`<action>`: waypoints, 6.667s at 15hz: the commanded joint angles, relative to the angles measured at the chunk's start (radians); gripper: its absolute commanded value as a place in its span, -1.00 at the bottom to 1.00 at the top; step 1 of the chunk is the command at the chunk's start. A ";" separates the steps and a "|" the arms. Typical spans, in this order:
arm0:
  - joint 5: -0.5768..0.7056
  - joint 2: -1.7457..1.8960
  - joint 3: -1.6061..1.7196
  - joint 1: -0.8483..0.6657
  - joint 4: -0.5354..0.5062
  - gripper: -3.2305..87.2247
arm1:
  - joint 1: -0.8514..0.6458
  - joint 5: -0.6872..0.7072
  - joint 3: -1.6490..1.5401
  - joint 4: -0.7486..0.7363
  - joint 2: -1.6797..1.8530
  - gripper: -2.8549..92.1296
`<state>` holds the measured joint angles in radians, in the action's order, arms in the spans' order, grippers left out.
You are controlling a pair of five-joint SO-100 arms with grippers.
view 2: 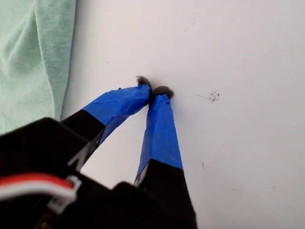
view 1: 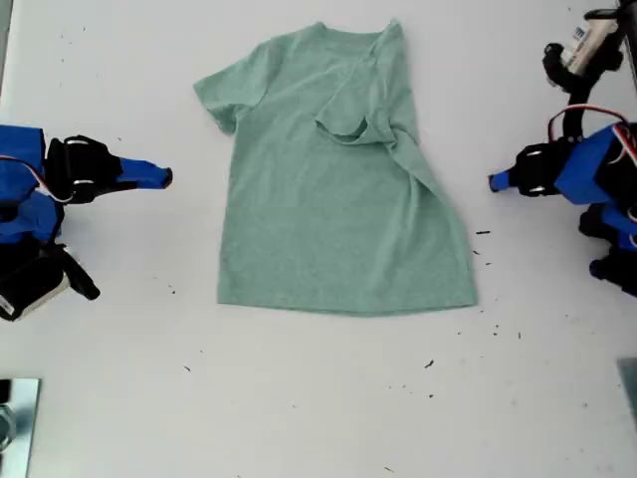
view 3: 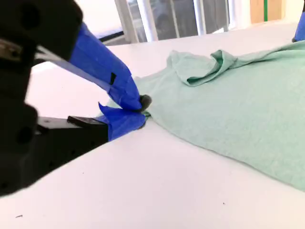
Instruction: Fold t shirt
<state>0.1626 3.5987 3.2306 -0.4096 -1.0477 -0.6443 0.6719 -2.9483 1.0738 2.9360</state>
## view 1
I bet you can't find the green t-shirt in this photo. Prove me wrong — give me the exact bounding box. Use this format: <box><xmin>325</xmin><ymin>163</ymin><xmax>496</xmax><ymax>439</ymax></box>
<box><xmin>192</xmin><ymin>18</ymin><xmax>480</xmax><ymax>318</ymax></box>

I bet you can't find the red white gripper wire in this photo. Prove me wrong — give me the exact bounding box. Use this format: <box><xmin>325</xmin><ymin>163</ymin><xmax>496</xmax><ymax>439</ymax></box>
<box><xmin>0</xmin><ymin>154</ymin><xmax>81</xmax><ymax>204</ymax></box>
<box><xmin>546</xmin><ymin>103</ymin><xmax>637</xmax><ymax>165</ymax></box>

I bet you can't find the black camera stalk arm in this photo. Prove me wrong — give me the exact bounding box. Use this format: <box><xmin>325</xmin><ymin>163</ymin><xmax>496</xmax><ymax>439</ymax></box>
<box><xmin>561</xmin><ymin>84</ymin><xmax>598</xmax><ymax>145</ymax></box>

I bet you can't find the steel post plate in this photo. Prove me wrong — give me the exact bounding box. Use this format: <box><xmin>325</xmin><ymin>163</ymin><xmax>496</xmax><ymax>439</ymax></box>
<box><xmin>0</xmin><ymin>376</ymin><xmax>42</xmax><ymax>478</ymax></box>

